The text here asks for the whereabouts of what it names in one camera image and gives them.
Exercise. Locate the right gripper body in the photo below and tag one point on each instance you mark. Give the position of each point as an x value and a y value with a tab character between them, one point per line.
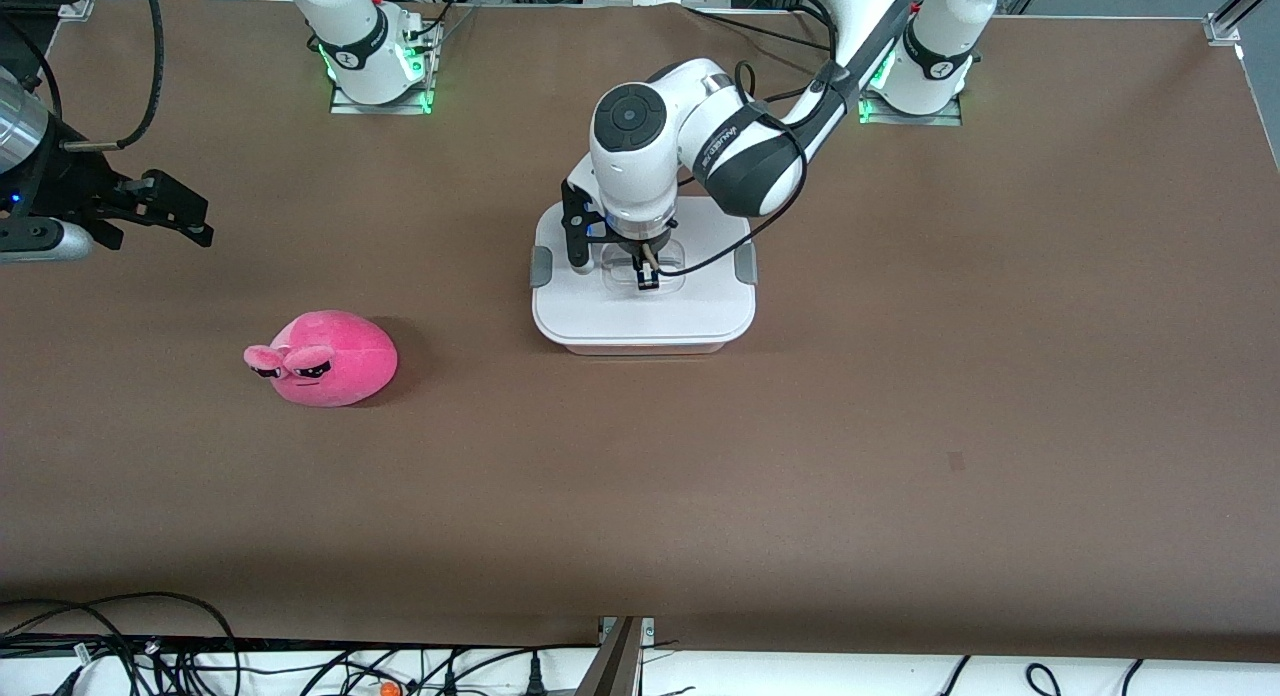
62	185

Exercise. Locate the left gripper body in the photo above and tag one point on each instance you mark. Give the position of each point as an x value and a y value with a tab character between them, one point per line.
634	248

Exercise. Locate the white box lid grey clips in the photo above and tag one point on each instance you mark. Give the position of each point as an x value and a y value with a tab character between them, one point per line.
640	316

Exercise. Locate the pink plush toy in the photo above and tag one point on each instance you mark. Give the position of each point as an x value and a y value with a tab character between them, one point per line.
340	361

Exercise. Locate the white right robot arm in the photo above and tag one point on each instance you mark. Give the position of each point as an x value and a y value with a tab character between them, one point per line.
350	26

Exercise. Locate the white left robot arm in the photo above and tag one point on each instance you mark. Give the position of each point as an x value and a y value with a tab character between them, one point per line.
640	166

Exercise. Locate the pink translucent plastic box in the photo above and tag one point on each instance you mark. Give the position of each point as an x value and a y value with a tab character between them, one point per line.
645	349

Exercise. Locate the black power plug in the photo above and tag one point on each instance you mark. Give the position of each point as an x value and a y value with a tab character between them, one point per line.
534	676

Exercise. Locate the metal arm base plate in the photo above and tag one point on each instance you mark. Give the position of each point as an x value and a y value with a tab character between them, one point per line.
350	106
880	118

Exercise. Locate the aluminium profile post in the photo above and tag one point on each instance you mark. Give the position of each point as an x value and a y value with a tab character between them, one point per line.
615	666

